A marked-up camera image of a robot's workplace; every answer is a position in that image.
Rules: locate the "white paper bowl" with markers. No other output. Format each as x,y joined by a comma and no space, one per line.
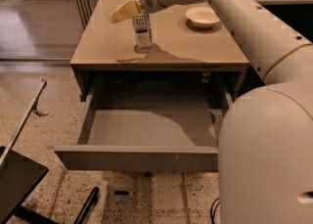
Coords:
202,17

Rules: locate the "clear plastic water bottle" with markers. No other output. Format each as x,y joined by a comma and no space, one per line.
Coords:
142,31

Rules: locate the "open grey top drawer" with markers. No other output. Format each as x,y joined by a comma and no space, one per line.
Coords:
146,131

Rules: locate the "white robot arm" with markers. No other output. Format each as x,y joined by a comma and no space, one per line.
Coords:
265,146

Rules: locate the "beige top drawer cabinet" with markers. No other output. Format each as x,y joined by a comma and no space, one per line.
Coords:
178,45

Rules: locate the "black rod on floor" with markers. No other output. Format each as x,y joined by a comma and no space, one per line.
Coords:
87,206

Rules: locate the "dark tilted panel stand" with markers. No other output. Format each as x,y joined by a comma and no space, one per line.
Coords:
19,175

